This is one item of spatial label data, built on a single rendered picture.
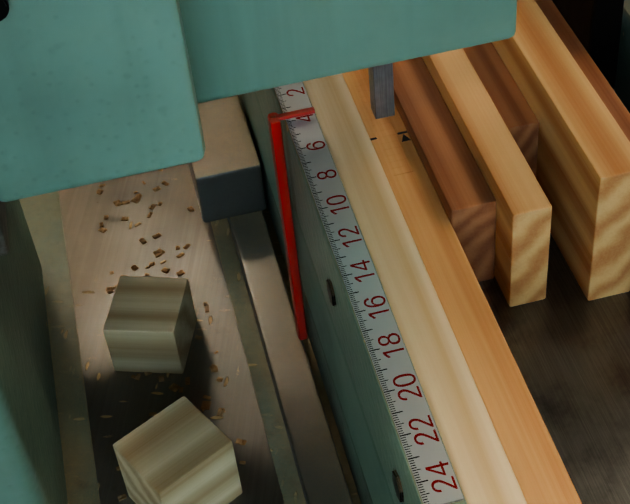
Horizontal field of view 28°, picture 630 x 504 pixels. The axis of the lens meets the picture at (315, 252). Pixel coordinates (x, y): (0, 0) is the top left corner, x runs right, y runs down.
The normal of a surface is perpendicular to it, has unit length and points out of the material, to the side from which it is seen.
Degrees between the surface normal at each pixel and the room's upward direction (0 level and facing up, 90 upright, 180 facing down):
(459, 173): 0
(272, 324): 0
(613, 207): 90
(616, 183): 90
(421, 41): 90
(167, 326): 0
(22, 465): 90
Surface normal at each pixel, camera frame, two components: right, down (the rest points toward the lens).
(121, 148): 0.23, 0.67
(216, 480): 0.65, 0.50
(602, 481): -0.08, -0.71
